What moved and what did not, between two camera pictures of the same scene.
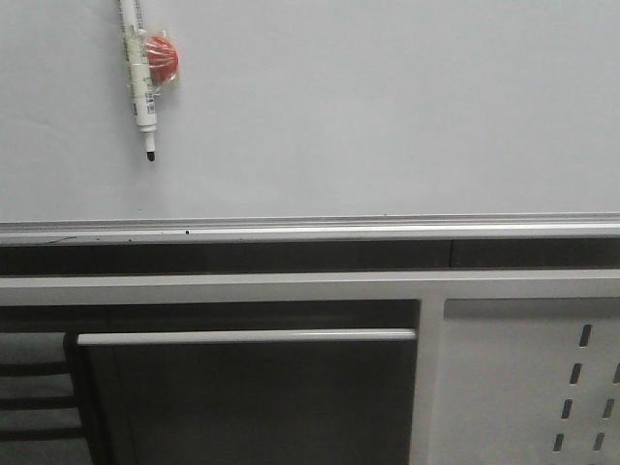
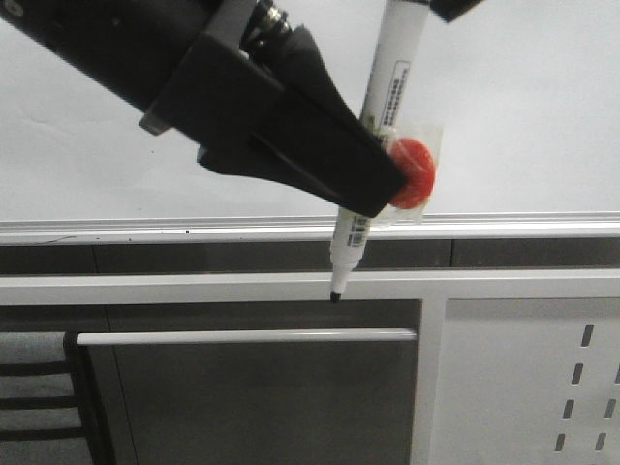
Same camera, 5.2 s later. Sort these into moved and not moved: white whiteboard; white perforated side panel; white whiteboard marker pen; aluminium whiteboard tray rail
Moved: white whiteboard marker pen
Not moved: white whiteboard; white perforated side panel; aluminium whiteboard tray rail
